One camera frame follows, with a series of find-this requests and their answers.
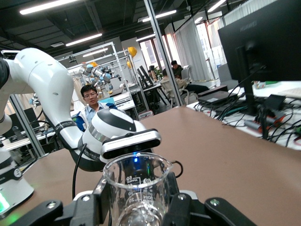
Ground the black left camera cable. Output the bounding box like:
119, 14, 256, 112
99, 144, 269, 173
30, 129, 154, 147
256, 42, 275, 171
71, 142, 183, 200

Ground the black power adapter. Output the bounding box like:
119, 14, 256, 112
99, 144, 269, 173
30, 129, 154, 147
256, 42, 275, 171
264, 94, 286, 111

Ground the man in blue-white jacket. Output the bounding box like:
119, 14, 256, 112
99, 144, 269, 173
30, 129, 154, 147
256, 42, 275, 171
75, 84, 118, 132

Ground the grey metal frame post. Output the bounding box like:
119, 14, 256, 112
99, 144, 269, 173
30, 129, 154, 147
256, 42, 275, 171
142, 0, 184, 108
9, 94, 47, 157

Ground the long ceiling light bar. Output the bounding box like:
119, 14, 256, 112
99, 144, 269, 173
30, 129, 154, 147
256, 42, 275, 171
142, 9, 177, 23
82, 48, 109, 57
19, 0, 79, 15
65, 32, 103, 47

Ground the green printed package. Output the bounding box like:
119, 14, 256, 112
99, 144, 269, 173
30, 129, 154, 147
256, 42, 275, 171
255, 81, 279, 89

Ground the seated person in beige top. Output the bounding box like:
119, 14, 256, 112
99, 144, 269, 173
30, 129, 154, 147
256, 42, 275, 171
159, 68, 188, 97

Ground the silver blue-jointed robot arm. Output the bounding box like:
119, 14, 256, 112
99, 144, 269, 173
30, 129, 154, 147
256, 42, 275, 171
79, 64, 115, 87

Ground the white curtain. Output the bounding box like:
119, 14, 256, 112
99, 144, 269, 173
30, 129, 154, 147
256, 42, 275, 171
173, 18, 211, 82

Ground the seated man in dark jacket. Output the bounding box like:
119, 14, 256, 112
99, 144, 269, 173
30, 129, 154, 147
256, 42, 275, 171
170, 60, 210, 95

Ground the flat black device box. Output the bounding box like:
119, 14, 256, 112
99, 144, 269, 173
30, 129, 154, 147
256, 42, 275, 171
197, 90, 238, 105

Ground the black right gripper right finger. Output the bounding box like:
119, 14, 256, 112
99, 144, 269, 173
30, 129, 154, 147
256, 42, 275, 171
162, 171, 257, 226

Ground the brown table cover mat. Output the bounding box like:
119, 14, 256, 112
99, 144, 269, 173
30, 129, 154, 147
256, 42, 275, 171
22, 105, 301, 226

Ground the white metal rack frame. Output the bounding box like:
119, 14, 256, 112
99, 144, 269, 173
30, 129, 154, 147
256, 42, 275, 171
67, 41, 137, 112

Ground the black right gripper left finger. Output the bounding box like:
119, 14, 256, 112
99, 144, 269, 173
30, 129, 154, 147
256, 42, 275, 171
14, 178, 112, 226

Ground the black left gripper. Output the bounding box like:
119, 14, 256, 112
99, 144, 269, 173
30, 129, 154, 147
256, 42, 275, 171
130, 162, 152, 177

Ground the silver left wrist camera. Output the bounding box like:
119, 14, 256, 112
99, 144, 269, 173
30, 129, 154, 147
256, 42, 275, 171
100, 129, 162, 160

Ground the large black monitor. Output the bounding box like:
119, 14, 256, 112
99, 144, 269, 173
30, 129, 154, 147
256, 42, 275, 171
217, 0, 301, 116

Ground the clear glass measuring beaker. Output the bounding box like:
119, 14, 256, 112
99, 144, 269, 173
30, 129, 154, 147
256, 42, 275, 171
103, 152, 174, 226

